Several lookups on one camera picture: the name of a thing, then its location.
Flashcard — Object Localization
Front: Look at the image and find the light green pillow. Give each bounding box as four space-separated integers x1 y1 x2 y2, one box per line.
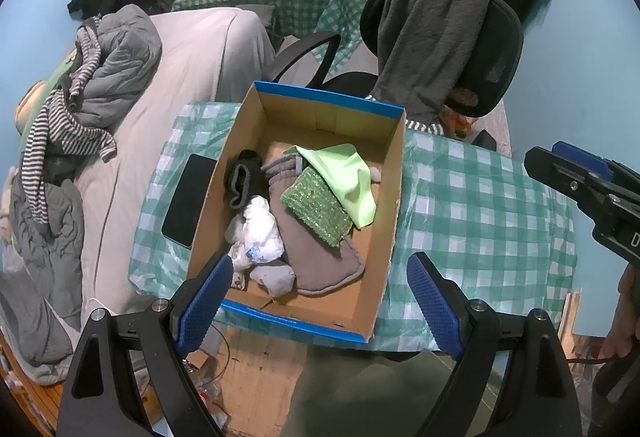
14 49 81 138

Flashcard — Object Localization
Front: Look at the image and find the pale grey sock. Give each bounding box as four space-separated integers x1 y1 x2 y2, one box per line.
249 263 297 299

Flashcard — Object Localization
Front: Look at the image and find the black office chair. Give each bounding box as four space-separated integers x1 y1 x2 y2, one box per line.
270 0 525 152

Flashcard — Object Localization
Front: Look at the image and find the grey quilted jacket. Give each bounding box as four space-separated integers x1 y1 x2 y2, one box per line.
75 3 163 142

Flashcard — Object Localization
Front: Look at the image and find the black sock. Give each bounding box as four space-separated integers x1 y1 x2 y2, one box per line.
227 148 264 212

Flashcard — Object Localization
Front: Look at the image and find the person's olive trouser leg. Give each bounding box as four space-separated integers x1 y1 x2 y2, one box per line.
290 349 463 437

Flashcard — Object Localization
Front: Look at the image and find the grey-brown fleece sock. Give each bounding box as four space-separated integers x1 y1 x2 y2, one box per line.
261 153 367 299

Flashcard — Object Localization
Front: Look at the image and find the grey striped shirt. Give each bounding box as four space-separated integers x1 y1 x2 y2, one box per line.
20 17 118 238

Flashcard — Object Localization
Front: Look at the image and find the person's right hand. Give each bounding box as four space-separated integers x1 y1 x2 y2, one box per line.
602 262 640 360

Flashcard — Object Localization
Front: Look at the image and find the green glitter scouring cloth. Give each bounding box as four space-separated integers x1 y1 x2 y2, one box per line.
279 166 353 249

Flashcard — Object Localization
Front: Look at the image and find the black phone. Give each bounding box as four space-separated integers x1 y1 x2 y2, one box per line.
161 153 217 249

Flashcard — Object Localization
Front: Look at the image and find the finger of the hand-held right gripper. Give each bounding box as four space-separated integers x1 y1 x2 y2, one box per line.
552 141 640 205
523 146 608 218

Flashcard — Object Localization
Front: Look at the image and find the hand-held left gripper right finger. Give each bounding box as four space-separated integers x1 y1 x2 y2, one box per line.
406 252 583 437

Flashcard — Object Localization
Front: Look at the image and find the orange plastic bag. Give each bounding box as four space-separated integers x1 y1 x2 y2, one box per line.
440 109 476 138

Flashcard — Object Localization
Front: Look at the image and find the cardboard box with blue rim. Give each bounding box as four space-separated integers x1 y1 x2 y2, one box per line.
186 81 407 344

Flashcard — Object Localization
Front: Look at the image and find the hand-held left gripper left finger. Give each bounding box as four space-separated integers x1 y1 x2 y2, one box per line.
56 253 236 437

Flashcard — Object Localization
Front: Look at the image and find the wooden board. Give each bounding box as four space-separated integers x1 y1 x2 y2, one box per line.
559 289 583 345

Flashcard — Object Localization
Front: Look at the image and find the light green cloth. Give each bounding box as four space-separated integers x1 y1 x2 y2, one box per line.
284 143 378 230

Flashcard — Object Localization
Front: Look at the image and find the white plastic bag blue print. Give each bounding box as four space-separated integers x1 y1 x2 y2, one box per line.
226 224 286 290

